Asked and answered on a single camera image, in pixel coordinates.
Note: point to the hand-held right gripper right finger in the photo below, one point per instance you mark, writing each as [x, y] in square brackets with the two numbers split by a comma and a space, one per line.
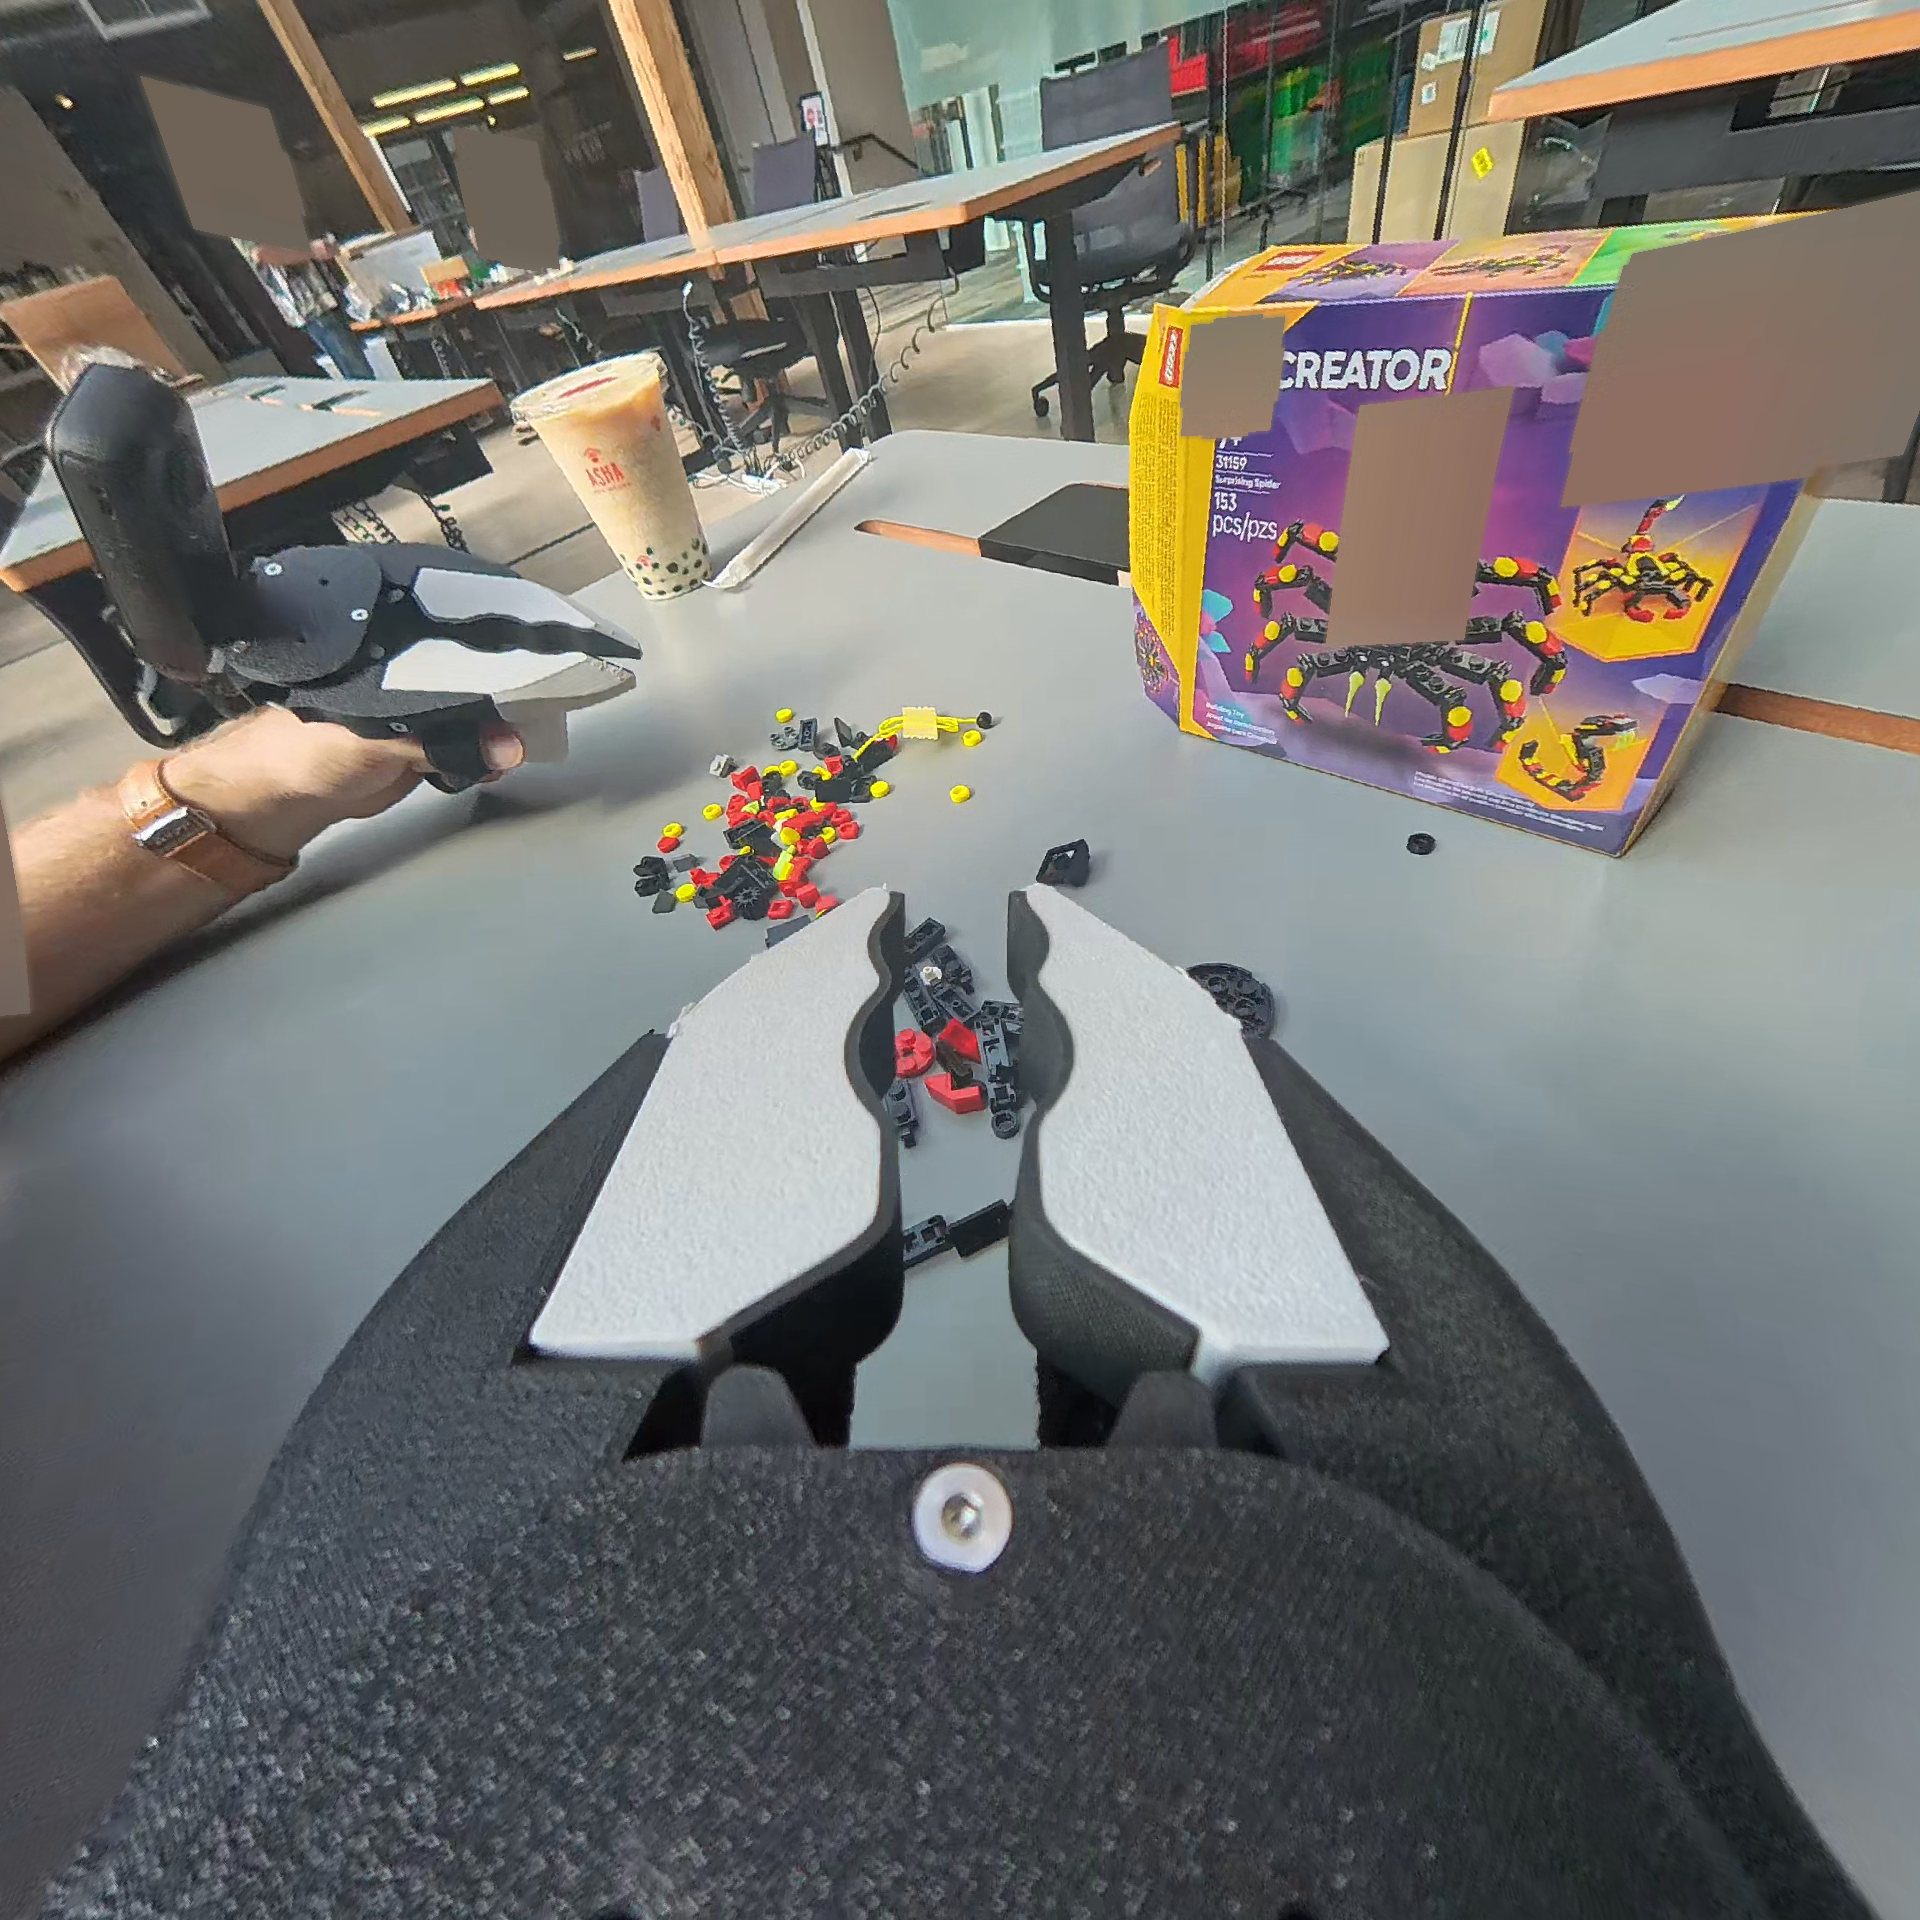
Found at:
[1200, 1184]

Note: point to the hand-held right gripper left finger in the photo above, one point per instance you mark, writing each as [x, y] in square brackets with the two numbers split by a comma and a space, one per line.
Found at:
[735, 1171]

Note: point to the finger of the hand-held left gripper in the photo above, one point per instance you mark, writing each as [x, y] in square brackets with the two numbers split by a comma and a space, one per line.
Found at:
[480, 668]
[504, 597]

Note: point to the pile of large black red bricks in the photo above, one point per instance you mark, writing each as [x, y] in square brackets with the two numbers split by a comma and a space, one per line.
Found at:
[953, 1088]

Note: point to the person's left forearm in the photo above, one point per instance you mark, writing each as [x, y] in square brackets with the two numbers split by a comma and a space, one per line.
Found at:
[105, 916]

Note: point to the long wood-edged desk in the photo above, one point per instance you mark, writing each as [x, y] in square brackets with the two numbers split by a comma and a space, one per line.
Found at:
[930, 201]

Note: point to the adjoining grey desk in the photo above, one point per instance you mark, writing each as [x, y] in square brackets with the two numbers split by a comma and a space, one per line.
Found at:
[1867, 600]

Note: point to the person's left hand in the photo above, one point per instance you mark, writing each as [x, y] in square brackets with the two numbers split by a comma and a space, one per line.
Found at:
[316, 765]

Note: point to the bubble tea cup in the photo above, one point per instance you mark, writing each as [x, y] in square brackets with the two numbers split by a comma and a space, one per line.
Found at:
[621, 480]

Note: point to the black round plate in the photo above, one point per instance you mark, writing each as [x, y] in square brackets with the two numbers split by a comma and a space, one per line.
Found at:
[1233, 991]

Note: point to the small black clip brick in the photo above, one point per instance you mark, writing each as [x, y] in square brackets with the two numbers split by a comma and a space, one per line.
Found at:
[967, 1229]

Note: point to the brown wrist watch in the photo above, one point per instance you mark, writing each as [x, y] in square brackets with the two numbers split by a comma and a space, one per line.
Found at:
[172, 829]

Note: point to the white wrapped straw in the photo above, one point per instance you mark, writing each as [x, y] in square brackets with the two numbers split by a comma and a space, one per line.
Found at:
[786, 521]

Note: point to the pile of small red yellow bricks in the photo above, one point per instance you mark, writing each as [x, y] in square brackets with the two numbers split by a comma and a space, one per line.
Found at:
[757, 839]

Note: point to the black angled brick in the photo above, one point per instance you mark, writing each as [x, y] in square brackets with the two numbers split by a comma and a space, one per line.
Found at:
[1061, 862]

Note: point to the translucent yellow toy piece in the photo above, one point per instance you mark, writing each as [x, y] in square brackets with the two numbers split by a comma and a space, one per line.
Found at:
[916, 726]

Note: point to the black office chair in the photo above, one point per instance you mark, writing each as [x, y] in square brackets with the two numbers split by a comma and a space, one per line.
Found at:
[1109, 225]
[781, 172]

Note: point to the wooden pillar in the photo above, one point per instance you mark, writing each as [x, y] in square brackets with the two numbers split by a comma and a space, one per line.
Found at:
[322, 91]
[675, 105]

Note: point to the purple yellow toy box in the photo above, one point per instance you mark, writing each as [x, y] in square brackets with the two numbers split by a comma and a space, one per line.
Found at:
[1171, 524]

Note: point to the stack of cardboard boxes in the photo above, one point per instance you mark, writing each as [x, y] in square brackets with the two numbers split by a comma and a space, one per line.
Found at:
[1425, 182]

